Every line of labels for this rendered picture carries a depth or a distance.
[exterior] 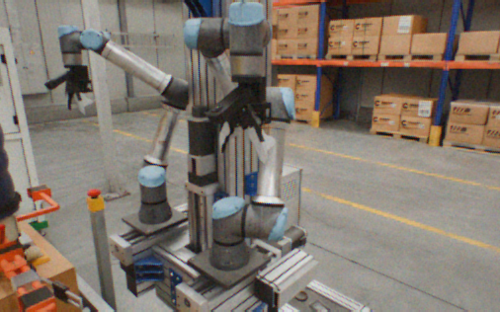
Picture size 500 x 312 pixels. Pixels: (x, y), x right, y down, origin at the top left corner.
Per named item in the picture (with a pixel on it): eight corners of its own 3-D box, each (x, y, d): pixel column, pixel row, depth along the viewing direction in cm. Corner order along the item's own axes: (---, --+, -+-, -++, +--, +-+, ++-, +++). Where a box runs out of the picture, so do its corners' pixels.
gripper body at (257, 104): (272, 125, 83) (273, 75, 80) (247, 131, 77) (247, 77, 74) (249, 121, 88) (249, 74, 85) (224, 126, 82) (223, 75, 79)
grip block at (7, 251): (-11, 264, 122) (-15, 249, 121) (21, 252, 129) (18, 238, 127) (-5, 273, 117) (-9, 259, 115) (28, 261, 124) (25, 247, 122)
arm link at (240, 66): (247, 56, 72) (220, 56, 78) (247, 78, 74) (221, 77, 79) (269, 56, 78) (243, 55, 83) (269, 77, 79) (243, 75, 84)
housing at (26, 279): (11, 289, 109) (8, 277, 107) (36, 279, 113) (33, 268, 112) (18, 300, 104) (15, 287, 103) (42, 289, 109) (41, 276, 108)
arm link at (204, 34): (231, 95, 133) (185, 5, 87) (259, 96, 131) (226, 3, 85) (226, 122, 130) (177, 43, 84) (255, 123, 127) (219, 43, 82)
